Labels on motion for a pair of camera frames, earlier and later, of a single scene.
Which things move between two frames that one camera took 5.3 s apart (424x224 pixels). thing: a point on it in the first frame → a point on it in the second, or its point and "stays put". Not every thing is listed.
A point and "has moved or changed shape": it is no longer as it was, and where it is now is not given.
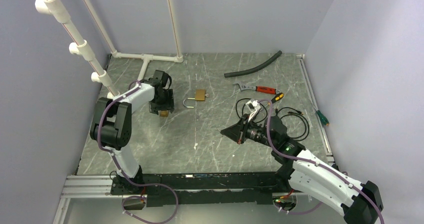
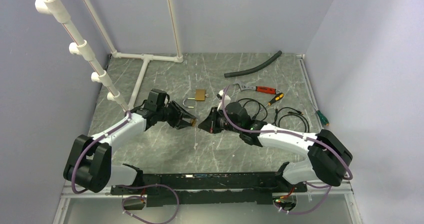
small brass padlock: (164, 113) has moved or changed shape
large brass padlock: (200, 95) stays put
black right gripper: (238, 132) → (210, 124)
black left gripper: (168, 105) → (179, 124)
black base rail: (174, 190) stays put
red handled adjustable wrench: (263, 89) stays put
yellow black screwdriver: (276, 98) stays put
